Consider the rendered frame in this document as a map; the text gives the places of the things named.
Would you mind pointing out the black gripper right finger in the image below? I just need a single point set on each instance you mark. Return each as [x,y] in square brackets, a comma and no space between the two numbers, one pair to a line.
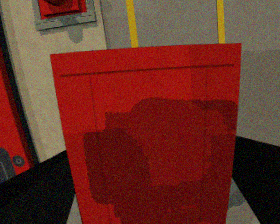
[256,172]

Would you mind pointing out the yellow rectangular outline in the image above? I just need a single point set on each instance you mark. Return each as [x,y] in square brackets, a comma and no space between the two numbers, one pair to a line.
[131,14]

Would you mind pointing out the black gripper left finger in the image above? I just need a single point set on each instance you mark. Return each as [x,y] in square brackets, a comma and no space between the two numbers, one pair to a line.
[40,195]

